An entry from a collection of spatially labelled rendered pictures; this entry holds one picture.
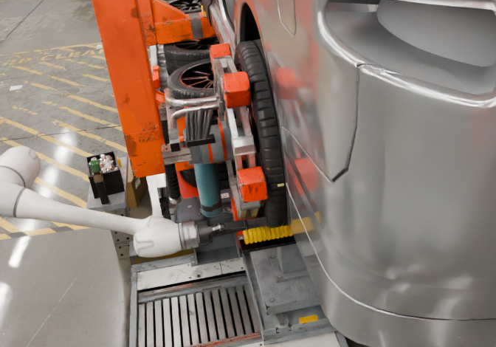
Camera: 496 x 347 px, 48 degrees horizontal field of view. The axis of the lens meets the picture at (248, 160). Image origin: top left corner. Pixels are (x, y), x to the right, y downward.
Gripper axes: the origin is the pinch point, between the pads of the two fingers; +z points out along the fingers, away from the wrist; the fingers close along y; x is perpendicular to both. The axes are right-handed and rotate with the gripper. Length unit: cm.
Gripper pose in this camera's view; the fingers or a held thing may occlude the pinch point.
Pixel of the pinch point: (257, 222)
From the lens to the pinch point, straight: 188.3
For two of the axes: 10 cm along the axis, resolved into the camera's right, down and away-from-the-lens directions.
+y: 0.5, -2.7, -9.6
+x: -1.9, -9.5, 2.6
